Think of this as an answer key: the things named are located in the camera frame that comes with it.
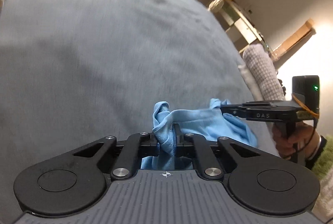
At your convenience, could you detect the light blue t-shirt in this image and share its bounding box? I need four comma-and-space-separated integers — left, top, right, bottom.
141, 98, 257, 170

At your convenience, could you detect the person's right hand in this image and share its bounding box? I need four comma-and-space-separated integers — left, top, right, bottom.
272, 122, 321, 159

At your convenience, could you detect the folded pink checked garment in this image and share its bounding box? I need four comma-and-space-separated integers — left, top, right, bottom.
243, 44, 285, 101

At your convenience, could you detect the cardboard sheet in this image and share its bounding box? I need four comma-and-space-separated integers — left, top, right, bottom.
270, 18, 316, 62

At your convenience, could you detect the wooden desk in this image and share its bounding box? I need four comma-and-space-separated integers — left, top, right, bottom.
207, 0, 272, 57

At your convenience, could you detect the carved cream bedpost finial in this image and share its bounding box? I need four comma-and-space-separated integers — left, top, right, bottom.
208, 0, 225, 13

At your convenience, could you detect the grey bed blanket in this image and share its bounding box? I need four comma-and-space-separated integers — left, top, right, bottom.
0, 0, 281, 224

